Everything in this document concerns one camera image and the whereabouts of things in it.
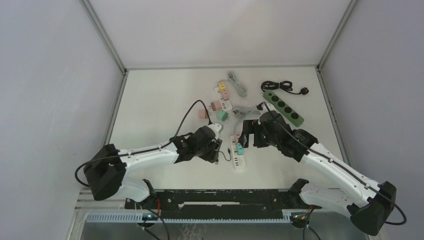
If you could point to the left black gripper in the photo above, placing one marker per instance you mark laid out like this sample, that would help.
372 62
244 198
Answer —
213 154

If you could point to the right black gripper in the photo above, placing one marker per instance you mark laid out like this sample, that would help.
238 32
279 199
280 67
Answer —
250 127

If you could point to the pink charger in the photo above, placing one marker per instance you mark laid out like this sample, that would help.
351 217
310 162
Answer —
215 106
225 95
203 114
237 137

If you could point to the teal blue charger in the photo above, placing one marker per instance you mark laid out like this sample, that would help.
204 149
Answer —
240 149

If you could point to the white power strip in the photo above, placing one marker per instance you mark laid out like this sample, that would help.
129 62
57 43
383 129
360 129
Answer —
226 104
239 162

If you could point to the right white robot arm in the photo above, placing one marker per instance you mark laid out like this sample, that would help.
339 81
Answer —
367 203

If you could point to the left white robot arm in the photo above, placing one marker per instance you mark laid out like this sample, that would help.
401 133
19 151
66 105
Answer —
109 172

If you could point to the green charger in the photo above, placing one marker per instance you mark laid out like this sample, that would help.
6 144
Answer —
222 115

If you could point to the green power strip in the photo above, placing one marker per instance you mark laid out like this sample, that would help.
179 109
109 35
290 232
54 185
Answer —
283 108

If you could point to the yellow charger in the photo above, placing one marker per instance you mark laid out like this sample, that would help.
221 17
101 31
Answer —
221 86

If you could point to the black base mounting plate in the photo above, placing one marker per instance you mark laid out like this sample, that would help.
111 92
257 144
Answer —
221 204

